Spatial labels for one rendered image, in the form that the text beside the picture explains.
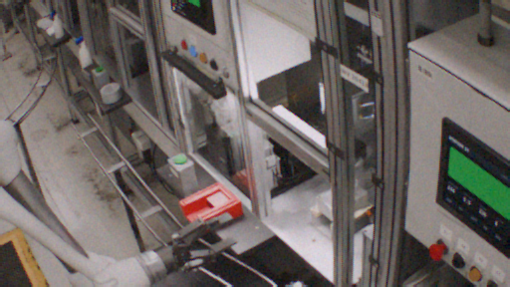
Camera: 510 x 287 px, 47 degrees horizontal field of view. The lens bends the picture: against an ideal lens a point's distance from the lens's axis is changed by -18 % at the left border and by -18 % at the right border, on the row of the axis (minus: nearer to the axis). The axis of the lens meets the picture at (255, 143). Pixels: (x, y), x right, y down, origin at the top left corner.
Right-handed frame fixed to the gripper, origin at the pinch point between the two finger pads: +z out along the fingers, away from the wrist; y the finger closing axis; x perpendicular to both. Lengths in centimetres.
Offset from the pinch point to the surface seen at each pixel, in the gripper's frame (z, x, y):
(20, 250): -61, 167, -111
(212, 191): 14.5, 34.2, -16.0
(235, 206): 16.7, 24.4, -17.0
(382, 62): 21, -39, 59
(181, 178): 8.6, 43.0, -13.1
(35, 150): -16, 260, -112
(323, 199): 33.9, 2.1, -9.6
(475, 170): 18, -70, 52
